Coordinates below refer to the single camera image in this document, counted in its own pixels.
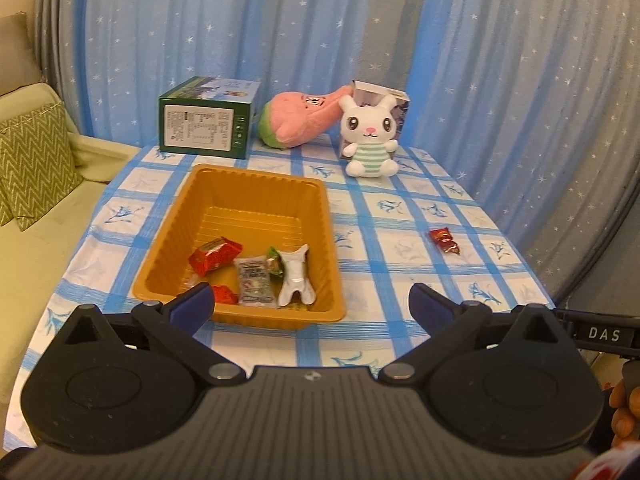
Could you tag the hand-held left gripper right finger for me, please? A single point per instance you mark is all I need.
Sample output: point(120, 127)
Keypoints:
point(425, 306)

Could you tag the green patterned cushion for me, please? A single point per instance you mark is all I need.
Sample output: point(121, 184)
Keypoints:
point(35, 165)

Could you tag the person's right hand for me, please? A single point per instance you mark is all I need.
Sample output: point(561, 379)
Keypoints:
point(627, 415)

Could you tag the orange plastic tray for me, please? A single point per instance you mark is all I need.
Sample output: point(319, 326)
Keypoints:
point(250, 200)

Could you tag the white silver snack packet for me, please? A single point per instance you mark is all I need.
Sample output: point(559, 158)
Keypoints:
point(295, 275)

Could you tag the clear grey snack packet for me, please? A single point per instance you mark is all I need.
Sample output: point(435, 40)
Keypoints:
point(255, 282)

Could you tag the beige cushion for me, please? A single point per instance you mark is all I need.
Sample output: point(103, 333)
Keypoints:
point(17, 55)

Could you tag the green cardboard box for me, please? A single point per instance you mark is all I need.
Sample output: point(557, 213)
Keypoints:
point(205, 130)

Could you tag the blue checked tablecloth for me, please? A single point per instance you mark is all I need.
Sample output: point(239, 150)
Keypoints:
point(400, 220)

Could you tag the red white clothing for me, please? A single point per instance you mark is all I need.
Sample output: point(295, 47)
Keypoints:
point(607, 467)

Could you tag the blue starred curtain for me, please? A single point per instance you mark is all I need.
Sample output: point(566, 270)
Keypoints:
point(500, 85)

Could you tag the small red candy packet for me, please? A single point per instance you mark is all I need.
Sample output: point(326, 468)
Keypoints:
point(445, 241)

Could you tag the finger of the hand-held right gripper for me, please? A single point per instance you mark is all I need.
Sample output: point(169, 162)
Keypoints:
point(564, 319)

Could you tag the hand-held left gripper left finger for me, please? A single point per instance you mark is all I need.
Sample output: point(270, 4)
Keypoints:
point(192, 306)

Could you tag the beige sofa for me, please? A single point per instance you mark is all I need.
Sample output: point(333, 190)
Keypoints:
point(40, 270)

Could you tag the pink plush toy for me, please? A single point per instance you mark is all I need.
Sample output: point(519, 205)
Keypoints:
point(300, 117)

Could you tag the white bunny plush toy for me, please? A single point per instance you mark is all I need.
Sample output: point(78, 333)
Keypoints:
point(369, 135)

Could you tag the white purple carton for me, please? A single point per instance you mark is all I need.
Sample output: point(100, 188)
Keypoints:
point(372, 92)

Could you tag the red gold snack packet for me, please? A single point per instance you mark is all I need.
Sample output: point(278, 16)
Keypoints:
point(215, 256)

